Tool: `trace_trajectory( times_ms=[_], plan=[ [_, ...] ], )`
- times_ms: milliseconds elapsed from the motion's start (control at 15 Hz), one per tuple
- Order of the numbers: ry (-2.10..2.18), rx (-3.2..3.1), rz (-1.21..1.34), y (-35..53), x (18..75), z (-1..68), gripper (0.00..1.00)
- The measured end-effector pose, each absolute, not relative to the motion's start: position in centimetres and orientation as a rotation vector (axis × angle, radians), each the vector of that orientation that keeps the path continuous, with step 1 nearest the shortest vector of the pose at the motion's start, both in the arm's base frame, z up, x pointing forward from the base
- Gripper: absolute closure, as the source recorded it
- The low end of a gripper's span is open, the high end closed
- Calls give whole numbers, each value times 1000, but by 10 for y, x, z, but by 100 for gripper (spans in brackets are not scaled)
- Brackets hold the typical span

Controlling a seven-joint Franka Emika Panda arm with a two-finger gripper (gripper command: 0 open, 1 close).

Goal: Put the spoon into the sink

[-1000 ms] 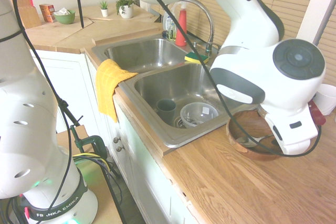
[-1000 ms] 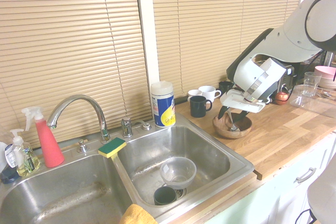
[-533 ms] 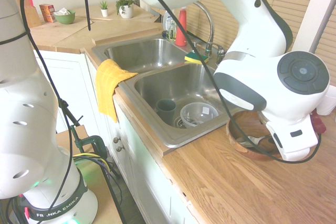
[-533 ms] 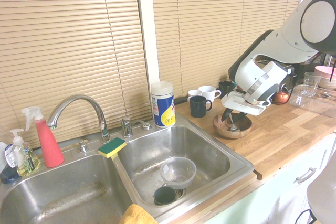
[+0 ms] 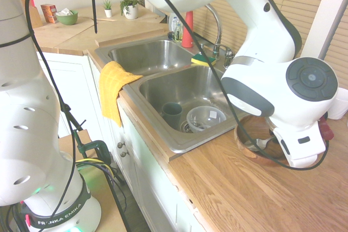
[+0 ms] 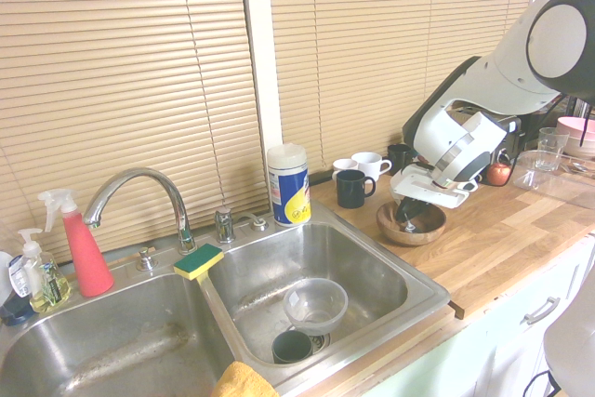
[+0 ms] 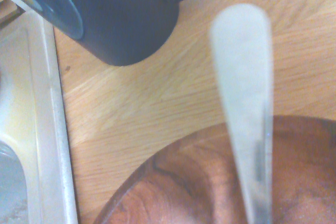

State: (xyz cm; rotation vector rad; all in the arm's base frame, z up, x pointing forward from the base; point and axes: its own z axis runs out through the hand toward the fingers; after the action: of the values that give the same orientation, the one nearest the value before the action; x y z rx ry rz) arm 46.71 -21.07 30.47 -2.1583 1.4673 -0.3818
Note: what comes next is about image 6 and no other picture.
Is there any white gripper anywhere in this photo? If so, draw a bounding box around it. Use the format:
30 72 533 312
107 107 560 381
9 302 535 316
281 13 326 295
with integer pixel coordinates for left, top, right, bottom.
389 163 471 225

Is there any stainless steel double sink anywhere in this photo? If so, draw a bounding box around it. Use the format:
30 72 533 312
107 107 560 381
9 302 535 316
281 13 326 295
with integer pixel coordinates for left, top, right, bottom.
0 210 452 397

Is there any sink sprayer cap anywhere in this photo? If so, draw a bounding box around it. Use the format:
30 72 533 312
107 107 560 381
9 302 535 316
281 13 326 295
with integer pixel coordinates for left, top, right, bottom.
236 213 271 232

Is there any metal sink drain strainer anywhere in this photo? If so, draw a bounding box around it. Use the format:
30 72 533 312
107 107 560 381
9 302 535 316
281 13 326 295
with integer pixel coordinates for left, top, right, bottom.
306 331 332 354

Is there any round wooden bowl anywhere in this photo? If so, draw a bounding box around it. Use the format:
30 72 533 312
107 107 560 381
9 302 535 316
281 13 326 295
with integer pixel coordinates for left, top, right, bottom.
376 201 448 247

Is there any black mug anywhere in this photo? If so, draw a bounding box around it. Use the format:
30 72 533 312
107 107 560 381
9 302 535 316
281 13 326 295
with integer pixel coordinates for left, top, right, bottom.
387 143 415 173

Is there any white ceramic mug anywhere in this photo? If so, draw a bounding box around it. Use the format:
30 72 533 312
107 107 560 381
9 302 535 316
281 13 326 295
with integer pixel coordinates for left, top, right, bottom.
350 151 394 183
332 158 362 184

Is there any navy blue mug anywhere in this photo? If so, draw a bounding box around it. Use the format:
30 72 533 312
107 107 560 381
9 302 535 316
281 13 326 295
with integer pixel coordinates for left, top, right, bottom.
335 169 377 210

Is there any red apple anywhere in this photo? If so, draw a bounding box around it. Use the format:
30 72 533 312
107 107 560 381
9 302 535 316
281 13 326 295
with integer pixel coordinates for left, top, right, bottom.
485 162 512 187

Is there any Lysol wipes canister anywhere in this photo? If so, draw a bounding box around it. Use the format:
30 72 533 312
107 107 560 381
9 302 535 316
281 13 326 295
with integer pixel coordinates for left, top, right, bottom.
266 142 313 230

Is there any clear plastic bowl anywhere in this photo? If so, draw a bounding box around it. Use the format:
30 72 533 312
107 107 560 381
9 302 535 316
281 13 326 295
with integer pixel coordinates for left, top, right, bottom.
283 277 350 337

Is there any clear plastic container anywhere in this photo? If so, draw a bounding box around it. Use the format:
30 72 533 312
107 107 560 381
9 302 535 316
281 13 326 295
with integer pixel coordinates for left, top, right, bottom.
510 149 595 203

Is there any clear drinking glass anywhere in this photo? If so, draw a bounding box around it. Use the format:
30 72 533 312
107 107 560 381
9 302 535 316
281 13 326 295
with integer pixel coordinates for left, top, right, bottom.
533 126 571 172

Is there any white kitchen base cabinet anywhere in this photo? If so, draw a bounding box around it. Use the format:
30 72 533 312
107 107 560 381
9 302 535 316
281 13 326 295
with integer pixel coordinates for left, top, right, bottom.
357 233 595 397

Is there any pink bowl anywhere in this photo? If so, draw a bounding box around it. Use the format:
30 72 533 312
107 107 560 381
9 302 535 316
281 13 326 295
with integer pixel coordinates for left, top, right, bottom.
556 115 595 159

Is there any dark grey plastic cup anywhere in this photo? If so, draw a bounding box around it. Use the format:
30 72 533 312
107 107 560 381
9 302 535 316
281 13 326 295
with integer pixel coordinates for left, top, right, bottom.
271 329 314 365

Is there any yellow green sponge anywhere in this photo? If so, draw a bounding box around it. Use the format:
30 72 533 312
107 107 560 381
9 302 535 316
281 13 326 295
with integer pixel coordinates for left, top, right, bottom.
173 243 225 282

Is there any yellow dish cloth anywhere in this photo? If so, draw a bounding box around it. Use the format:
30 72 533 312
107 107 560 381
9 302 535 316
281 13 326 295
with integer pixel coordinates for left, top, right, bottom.
209 360 280 397

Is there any chrome arched faucet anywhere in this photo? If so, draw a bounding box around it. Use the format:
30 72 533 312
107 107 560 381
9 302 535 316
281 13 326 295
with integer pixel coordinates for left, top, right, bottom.
82 167 199 257

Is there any wide beige window blind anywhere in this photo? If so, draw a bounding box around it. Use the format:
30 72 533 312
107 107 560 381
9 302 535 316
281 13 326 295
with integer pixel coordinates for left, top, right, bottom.
0 0 273 263

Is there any red spray bottle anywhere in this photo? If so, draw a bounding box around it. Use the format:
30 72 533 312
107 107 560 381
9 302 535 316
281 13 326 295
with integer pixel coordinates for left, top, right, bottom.
37 188 116 298

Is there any clear hand soap bottle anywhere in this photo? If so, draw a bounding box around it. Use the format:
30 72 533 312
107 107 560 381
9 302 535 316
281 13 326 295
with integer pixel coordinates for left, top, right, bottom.
17 228 73 314

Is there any blue labelled white bottle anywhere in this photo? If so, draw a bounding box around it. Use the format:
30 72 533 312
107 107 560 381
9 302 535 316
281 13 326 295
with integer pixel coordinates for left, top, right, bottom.
7 253 33 299

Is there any dark blue dish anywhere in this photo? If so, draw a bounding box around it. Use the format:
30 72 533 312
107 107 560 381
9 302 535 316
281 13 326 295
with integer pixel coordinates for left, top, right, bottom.
0 297 34 327

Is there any silver drawer handle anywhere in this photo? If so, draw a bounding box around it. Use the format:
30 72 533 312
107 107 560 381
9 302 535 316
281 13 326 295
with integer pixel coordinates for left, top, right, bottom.
523 297 562 326

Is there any chrome faucet handle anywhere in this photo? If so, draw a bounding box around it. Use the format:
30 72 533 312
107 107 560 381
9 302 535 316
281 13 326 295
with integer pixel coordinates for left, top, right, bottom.
213 205 236 245

